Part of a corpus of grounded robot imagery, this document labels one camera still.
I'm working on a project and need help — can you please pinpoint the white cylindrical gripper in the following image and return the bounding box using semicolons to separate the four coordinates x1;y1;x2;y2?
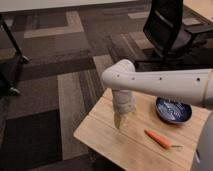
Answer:
112;90;135;129

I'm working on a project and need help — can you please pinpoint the orange carrot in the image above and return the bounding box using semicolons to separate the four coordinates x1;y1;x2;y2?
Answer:
145;130;180;149

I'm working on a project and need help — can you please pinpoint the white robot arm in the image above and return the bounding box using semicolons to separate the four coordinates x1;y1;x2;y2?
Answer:
102;59;213;171

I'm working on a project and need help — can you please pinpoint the blue patterned ceramic bowl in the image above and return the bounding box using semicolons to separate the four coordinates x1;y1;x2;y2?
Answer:
155;97;192;124

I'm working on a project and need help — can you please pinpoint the black office chair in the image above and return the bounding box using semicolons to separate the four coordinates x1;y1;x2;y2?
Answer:
134;0;213;67

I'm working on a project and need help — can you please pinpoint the black wheeled stand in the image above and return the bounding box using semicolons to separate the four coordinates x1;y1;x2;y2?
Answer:
0;14;29;96

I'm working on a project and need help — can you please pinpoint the light wooden desk corner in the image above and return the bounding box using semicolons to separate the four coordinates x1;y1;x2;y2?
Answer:
184;0;213;23

